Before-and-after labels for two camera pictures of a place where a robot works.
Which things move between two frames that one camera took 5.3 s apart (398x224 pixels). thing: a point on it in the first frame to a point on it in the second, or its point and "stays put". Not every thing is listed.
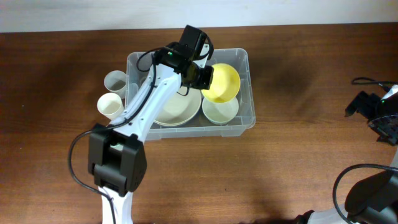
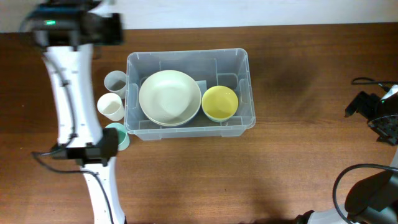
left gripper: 206,79 to 115,18
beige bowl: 176,114 stays put
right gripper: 389,134 stays put
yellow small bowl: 225,84 to 219,102
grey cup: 115,81 stays put
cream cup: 111,105 stays put
